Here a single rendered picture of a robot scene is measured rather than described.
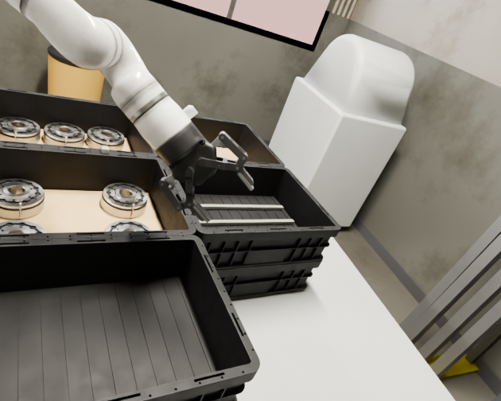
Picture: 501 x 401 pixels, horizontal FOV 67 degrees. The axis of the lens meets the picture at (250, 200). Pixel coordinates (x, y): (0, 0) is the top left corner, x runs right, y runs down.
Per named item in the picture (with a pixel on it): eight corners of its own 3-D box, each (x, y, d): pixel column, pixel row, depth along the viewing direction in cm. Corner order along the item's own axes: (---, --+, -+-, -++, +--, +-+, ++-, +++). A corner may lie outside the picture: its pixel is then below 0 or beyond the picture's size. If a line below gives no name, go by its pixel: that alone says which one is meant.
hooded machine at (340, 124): (347, 233, 288) (442, 70, 225) (286, 231, 263) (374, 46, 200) (307, 184, 337) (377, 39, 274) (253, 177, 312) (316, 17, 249)
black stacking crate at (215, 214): (184, 275, 82) (198, 235, 76) (153, 195, 102) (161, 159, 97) (323, 263, 103) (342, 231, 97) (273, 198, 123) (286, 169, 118)
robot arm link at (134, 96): (144, 117, 65) (126, 127, 56) (78, 39, 60) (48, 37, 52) (175, 91, 63) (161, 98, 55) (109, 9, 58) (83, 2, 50)
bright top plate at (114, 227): (108, 255, 73) (109, 253, 73) (99, 222, 80) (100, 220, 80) (159, 251, 79) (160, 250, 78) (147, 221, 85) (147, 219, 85)
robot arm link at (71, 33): (87, 82, 52) (-4, 8, 49) (111, 76, 60) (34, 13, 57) (115, 40, 50) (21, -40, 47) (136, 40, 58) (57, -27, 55)
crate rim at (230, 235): (196, 243, 77) (199, 234, 76) (159, 165, 98) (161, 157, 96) (339, 236, 98) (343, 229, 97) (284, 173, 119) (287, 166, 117)
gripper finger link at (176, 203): (165, 174, 64) (188, 201, 65) (157, 181, 64) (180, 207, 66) (162, 179, 61) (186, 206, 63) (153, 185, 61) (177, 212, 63)
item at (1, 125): (-9, 133, 93) (-9, 130, 93) (-2, 115, 101) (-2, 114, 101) (38, 139, 98) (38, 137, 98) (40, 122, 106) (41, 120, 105)
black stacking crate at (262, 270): (172, 310, 87) (185, 273, 81) (144, 227, 108) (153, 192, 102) (308, 291, 108) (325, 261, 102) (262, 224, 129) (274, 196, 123)
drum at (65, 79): (96, 126, 297) (106, 52, 269) (99, 148, 271) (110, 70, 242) (44, 118, 280) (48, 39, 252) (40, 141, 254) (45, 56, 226)
